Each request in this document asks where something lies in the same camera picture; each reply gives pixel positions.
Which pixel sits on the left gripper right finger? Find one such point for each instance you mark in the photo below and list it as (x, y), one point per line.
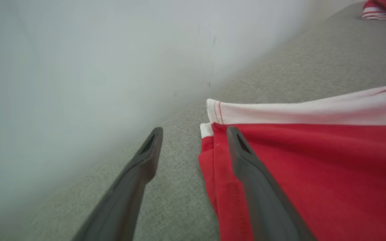
(263, 201)

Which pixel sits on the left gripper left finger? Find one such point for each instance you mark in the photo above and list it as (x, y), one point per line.
(129, 201)

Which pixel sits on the red shorts white trim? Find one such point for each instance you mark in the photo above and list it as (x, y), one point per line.
(330, 167)

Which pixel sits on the red basketball jersey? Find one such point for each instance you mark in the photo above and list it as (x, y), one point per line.
(385, 10)

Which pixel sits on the grey fabric sofa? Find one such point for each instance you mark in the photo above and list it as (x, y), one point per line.
(313, 57)

